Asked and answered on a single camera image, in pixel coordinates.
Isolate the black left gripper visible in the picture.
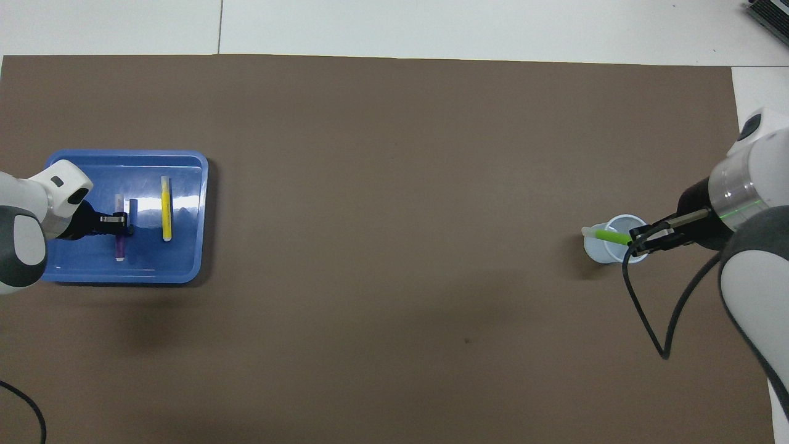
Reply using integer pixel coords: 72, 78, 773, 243
67, 200, 136, 242

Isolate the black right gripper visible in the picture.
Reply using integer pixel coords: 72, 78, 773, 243
628, 176, 735, 257

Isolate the purple pen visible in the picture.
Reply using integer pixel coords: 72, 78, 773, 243
115, 194, 126, 263

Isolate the green pen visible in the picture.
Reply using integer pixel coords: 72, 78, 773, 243
581, 226, 634, 245

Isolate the yellow pen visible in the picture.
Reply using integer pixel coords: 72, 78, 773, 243
160, 176, 173, 243

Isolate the blue plastic tray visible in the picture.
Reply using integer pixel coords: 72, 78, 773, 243
38, 149, 209, 286

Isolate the translucent plastic cup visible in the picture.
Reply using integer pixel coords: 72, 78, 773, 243
583, 214, 649, 266

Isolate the grey ribbed device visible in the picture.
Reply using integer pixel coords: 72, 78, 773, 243
746, 0, 789, 47

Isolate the brown table mat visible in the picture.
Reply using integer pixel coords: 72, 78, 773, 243
0, 54, 776, 444

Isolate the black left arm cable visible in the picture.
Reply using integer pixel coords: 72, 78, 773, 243
0, 379, 48, 444

